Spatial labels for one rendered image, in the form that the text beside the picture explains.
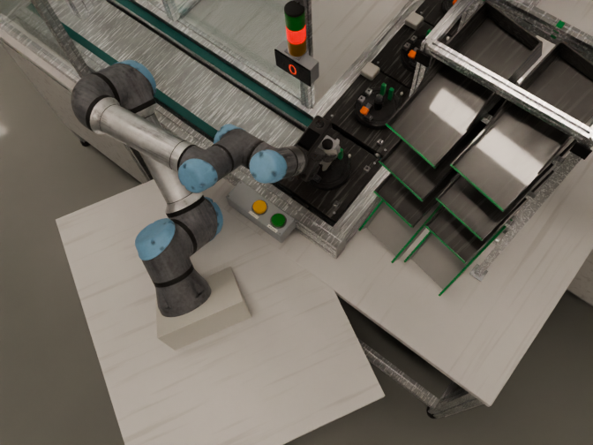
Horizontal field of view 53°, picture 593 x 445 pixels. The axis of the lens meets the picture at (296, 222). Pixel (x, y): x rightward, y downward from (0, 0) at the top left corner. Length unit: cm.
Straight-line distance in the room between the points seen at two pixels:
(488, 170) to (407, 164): 23
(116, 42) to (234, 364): 117
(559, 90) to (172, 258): 99
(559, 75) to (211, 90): 116
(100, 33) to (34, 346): 139
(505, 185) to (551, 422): 166
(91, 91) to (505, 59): 94
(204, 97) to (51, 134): 140
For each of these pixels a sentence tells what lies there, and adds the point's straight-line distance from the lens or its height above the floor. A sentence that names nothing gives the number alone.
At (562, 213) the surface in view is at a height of 86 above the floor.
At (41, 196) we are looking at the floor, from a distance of 311.
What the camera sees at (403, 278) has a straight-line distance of 177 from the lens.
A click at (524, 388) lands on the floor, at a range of 269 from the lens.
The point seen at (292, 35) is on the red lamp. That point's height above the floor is 134.
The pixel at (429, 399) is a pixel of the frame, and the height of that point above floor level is 17.
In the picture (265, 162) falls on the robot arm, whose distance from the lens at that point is 134.
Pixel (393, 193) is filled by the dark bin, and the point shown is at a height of 120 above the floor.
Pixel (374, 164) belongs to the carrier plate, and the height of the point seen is 97.
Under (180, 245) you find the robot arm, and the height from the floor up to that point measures 109.
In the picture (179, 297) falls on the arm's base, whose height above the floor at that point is 103.
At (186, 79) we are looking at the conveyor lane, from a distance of 205.
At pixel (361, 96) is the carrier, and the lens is 185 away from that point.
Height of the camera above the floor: 255
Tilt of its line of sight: 68 degrees down
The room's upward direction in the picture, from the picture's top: 7 degrees counter-clockwise
